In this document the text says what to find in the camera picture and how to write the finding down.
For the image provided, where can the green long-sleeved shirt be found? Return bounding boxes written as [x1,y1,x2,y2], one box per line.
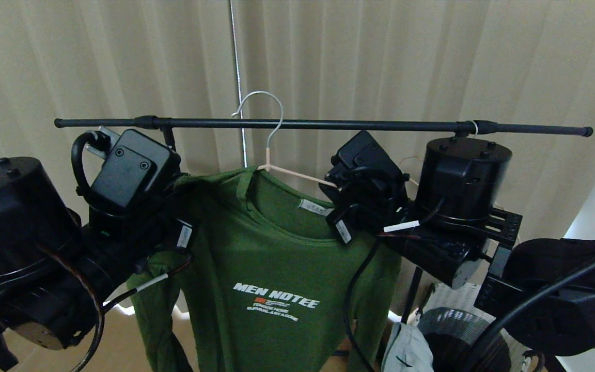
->
[126,166,402,372]

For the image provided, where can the white laundry basket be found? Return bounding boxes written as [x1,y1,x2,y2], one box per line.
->
[416,282,546,372]

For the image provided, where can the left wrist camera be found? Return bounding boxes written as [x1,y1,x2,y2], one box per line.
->
[90,129,182,215]

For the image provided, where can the pink clothes hanger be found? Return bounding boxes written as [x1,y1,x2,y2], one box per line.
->
[398,155,421,188]
[231,91,338,188]

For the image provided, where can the black clothes rack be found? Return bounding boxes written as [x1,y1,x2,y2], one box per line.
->
[54,115,594,358]

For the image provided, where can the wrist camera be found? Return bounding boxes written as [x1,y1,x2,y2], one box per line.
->
[90,129,182,215]
[325,130,410,207]

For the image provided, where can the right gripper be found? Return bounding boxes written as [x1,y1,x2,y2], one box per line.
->
[326,203,418,246]

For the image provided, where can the beige curtain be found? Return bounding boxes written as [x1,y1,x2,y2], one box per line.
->
[0,0,595,331]

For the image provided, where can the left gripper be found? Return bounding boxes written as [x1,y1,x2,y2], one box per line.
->
[78,204,197,298]

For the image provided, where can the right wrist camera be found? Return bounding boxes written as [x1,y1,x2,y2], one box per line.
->
[325,130,410,207]

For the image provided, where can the pale grey shorts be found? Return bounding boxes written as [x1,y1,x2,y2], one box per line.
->
[380,321,435,372]

